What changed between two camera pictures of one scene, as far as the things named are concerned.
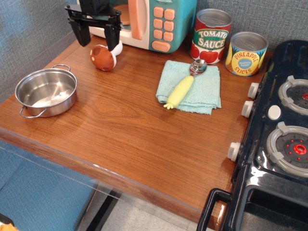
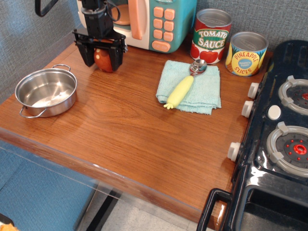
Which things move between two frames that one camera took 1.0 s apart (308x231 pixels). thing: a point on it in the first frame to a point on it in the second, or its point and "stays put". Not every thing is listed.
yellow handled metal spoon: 197,67 stays put
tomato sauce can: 212,26 stays put
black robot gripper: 99,11 to 99,32
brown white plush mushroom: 103,58 stays put
